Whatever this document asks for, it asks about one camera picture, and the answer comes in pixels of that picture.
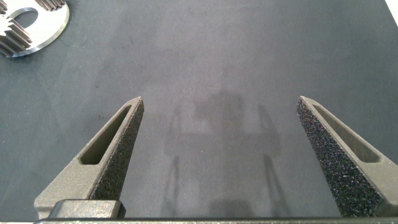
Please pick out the steel gear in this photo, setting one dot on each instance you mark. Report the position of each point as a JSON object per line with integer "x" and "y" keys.
{"x": 15, "y": 39}
{"x": 51, "y": 3}
{"x": 2, "y": 6}

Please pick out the round white plate with pins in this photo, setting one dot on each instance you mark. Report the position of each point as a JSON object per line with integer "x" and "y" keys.
{"x": 51, "y": 26}

